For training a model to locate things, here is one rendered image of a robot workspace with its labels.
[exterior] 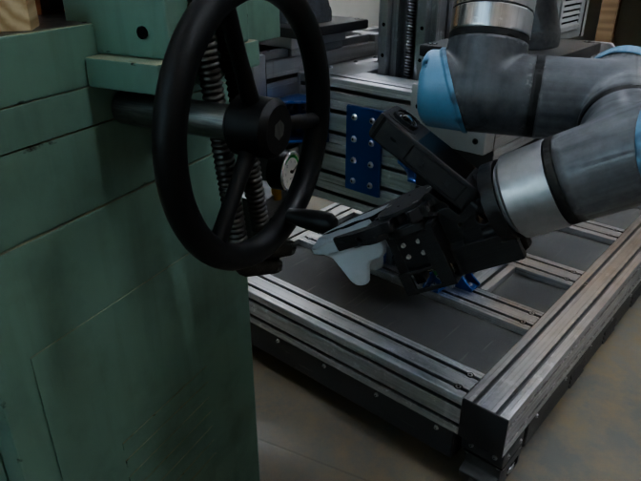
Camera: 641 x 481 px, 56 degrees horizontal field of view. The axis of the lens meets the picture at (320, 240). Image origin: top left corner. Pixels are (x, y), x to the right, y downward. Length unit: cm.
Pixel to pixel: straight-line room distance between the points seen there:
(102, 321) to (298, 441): 73
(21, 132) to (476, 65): 42
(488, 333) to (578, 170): 91
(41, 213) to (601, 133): 51
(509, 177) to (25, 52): 44
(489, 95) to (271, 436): 100
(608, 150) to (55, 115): 50
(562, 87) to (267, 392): 111
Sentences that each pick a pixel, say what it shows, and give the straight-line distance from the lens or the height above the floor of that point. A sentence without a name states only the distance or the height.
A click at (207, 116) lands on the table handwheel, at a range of 62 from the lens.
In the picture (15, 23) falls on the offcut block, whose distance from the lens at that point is 64.
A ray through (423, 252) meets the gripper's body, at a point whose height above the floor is 72.
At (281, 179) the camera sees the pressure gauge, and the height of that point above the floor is 66.
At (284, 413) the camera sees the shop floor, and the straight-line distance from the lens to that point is 145.
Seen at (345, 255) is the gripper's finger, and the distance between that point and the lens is 60.
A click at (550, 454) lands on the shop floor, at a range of 144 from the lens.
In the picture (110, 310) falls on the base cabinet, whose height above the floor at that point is 58.
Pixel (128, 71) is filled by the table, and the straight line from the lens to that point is 64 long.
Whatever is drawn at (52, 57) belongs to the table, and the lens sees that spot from 65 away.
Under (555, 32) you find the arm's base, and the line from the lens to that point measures 108.
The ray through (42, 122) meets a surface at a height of 82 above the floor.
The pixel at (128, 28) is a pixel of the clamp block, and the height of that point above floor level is 90.
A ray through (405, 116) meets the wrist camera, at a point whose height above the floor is 83.
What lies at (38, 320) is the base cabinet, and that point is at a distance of 69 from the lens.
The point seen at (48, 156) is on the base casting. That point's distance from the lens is 66.
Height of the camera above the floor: 98
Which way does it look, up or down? 27 degrees down
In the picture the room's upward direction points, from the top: straight up
